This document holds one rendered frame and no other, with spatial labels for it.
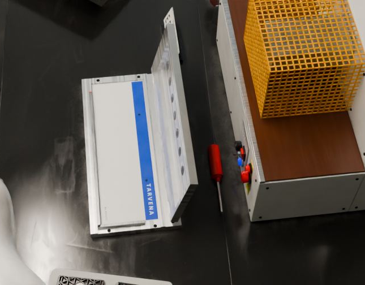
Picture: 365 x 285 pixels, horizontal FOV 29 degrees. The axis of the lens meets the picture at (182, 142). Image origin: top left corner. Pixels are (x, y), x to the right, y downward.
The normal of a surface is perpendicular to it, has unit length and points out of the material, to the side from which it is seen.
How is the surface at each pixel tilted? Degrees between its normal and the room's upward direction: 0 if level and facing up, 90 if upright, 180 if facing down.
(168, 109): 76
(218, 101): 0
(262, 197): 90
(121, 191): 0
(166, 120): 14
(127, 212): 0
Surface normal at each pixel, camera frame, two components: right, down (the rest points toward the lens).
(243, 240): 0.01, -0.53
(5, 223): 0.90, -0.38
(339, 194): 0.12, 0.84
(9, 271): 0.35, -0.76
